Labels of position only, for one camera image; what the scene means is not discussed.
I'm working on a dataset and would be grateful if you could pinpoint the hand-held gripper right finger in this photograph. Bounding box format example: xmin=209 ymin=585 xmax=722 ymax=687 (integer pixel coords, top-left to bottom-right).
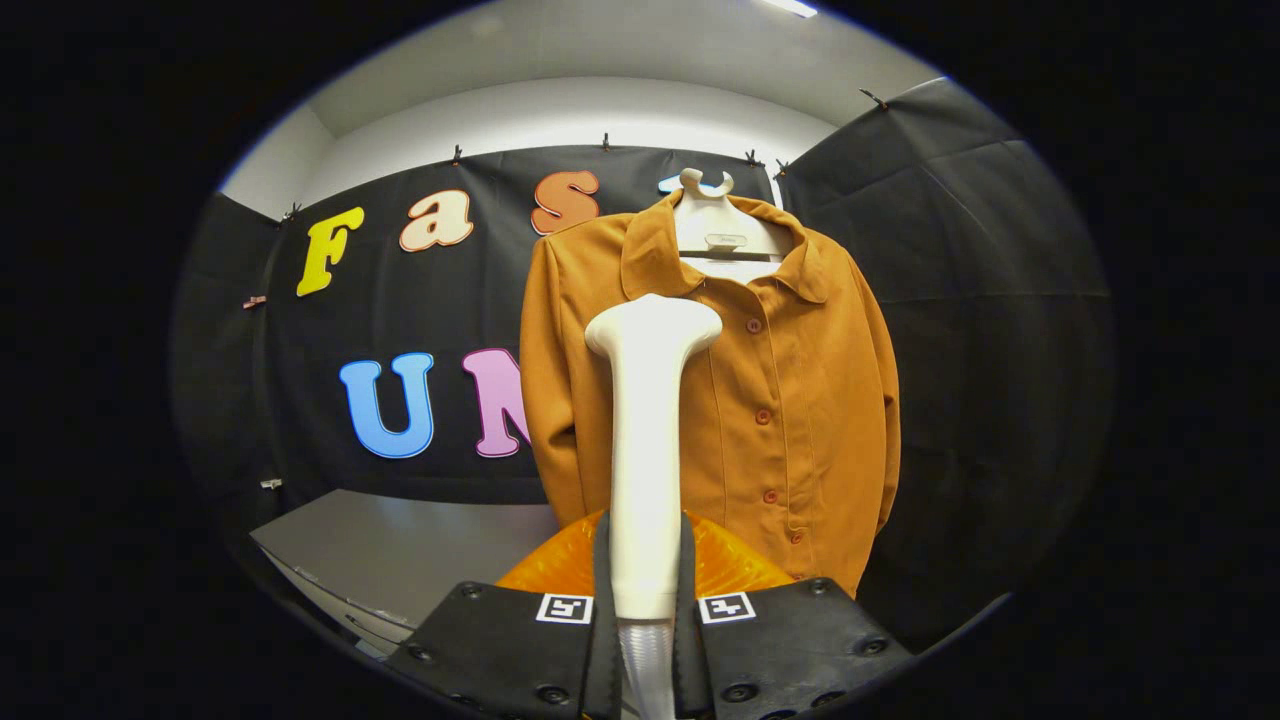
xmin=672 ymin=510 xmax=916 ymax=720

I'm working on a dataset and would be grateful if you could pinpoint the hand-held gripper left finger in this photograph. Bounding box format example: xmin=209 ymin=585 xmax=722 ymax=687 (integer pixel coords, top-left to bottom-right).
xmin=383 ymin=508 xmax=623 ymax=720

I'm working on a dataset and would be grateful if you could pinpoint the translucent garment steamer hose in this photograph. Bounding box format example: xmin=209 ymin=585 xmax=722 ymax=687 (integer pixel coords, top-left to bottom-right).
xmin=615 ymin=618 xmax=679 ymax=720

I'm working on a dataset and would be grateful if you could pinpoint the white garment steamer head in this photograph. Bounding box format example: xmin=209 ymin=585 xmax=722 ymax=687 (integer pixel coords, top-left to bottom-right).
xmin=585 ymin=293 xmax=723 ymax=622

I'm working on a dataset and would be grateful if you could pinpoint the orange button-up shirt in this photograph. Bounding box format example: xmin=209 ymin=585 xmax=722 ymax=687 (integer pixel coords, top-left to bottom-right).
xmin=518 ymin=190 xmax=903 ymax=599

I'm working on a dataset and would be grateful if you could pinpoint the white clothes hanger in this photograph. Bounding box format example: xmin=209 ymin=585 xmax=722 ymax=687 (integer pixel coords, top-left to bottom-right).
xmin=672 ymin=168 xmax=796 ymax=286

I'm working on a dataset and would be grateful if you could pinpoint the grey cabinet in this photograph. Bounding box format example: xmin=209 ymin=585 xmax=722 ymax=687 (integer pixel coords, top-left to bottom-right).
xmin=250 ymin=488 xmax=561 ymax=661

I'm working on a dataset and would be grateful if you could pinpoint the black backdrop cloth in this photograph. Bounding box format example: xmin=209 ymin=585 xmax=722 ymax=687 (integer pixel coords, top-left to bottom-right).
xmin=170 ymin=78 xmax=1116 ymax=651

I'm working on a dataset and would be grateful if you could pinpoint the row of black backdrop clips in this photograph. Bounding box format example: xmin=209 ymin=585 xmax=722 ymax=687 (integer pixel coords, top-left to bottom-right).
xmin=280 ymin=88 xmax=889 ymax=223

